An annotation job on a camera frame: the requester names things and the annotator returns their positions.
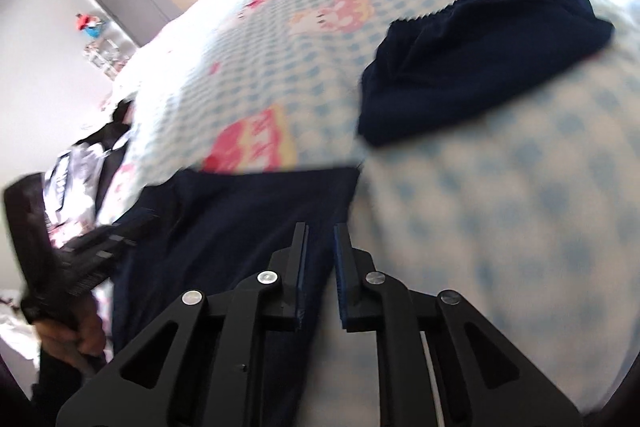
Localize navy blue shorts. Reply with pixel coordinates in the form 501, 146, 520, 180
357, 0, 616, 148

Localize navy blue garment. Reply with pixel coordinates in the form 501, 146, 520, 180
111, 166, 362, 427

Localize black and white clothes pile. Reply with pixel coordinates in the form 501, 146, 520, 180
42, 101, 137, 239

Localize cluttered small shelf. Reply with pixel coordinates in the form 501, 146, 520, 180
82, 36, 137, 81

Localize checkered cartoon printed blanket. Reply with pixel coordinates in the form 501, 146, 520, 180
99, 0, 640, 414

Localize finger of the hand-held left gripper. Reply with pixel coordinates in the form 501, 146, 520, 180
54, 212, 159, 297

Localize red toy figure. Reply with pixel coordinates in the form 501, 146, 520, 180
75, 12, 109, 38

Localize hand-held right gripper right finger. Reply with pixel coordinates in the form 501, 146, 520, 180
333, 223, 584, 427

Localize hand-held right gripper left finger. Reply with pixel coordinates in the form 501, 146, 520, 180
55, 223, 308, 427

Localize person's left hand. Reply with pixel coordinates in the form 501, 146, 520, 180
37, 294, 107, 361

